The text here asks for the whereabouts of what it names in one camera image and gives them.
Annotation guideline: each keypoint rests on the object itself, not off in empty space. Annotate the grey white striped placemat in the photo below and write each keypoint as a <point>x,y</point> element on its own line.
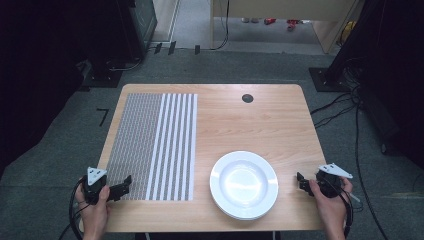
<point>143,146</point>

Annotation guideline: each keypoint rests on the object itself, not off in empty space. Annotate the light wooden cabinet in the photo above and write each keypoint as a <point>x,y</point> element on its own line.
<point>286,8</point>

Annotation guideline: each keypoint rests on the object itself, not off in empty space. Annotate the person's right hand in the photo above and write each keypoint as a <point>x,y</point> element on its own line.
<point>331,210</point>

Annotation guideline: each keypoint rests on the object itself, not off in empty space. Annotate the dark round table grommet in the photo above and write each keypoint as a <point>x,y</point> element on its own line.
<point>247,98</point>

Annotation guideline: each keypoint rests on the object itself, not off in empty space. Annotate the black stand base plate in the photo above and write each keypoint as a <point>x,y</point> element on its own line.
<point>325,81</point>

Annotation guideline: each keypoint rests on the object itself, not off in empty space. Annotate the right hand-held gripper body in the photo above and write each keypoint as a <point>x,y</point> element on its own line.
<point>328,185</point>

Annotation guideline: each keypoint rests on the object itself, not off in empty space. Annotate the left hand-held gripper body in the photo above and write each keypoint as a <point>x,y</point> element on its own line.
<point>95,186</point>

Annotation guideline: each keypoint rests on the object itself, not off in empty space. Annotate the black curtain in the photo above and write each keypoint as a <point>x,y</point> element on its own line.
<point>393,66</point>
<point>36,66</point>

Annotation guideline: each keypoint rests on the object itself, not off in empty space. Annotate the pair of pale shoes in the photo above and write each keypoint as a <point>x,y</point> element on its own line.
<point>250,20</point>

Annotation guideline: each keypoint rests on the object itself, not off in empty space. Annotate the dark glass-fronted cabinet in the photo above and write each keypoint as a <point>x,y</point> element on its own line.
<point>145,23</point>

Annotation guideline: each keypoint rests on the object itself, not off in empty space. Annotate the black stand base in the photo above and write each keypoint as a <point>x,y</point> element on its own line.
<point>101,78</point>

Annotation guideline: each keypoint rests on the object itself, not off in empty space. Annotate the red tool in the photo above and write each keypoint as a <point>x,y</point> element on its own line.
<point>269,21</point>
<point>292,24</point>

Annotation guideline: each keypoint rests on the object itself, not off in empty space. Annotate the white deep plate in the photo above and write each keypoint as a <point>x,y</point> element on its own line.
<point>244,185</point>

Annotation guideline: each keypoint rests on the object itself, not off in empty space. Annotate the person's left hand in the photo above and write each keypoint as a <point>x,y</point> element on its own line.
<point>95,215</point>

